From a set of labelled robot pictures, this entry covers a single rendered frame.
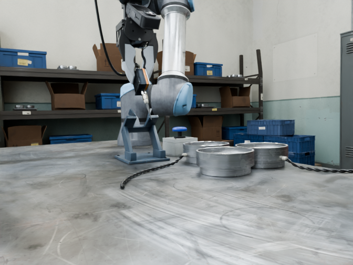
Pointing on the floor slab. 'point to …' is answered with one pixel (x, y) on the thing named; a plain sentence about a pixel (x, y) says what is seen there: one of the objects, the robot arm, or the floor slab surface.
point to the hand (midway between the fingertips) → (139, 78)
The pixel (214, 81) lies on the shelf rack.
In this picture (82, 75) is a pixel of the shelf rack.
